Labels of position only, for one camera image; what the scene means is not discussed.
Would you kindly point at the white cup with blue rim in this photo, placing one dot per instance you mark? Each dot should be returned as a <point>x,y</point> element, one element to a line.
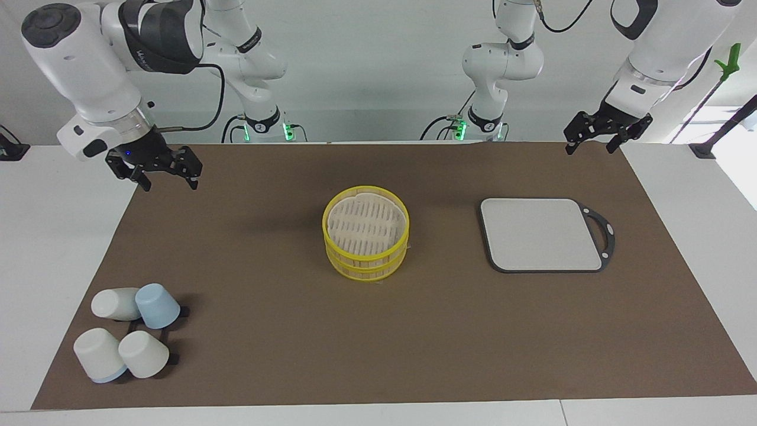
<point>97,354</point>

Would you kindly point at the black stand with foot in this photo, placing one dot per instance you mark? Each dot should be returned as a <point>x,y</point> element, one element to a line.
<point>730,127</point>

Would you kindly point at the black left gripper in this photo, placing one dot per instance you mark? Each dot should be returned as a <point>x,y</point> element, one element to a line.
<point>612,121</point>

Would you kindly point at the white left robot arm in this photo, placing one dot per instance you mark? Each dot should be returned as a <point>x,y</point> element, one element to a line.
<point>502,59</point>

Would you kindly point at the yellow bamboo steamer tier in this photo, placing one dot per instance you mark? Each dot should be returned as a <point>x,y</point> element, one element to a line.
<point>365,223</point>
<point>366,270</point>

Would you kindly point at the brown table mat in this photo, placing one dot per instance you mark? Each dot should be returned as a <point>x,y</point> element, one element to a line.
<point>266,331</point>

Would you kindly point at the black mount block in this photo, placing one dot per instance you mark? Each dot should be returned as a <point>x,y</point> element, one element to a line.
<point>10,151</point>

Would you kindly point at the light blue cup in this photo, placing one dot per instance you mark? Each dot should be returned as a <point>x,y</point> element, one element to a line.
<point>157,305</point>

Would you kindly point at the green clamp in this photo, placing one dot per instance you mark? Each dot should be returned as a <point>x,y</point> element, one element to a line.
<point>732,59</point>

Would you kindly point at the plain white cup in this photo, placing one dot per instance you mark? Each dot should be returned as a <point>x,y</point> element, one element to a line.
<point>112,304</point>
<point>144,354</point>

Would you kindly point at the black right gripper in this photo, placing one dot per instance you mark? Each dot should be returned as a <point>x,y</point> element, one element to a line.
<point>151,155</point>

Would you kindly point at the grey white cutting board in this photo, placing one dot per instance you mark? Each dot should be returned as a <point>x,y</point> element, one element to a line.
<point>532,236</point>

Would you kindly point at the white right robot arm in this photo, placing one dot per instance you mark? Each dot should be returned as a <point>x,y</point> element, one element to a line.
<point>77,59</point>

